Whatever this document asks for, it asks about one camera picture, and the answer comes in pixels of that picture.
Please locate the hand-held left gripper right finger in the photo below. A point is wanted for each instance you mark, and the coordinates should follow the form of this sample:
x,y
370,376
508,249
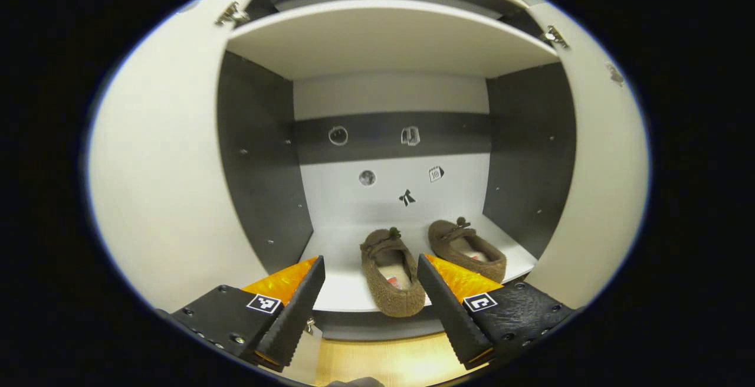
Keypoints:
x,y
448,310

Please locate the white cabinet door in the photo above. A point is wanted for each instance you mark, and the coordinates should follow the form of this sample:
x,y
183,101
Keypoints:
x,y
165,169
601,186

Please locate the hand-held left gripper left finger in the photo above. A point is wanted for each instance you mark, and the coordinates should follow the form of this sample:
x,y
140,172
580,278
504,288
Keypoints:
x,y
298,310

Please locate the brown fuzzy shoe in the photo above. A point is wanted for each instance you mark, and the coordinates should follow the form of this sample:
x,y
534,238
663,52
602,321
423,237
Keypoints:
x,y
377,251
448,239

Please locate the white shoe cabinet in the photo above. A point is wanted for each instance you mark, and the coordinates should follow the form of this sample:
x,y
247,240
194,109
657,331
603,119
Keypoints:
x,y
389,45

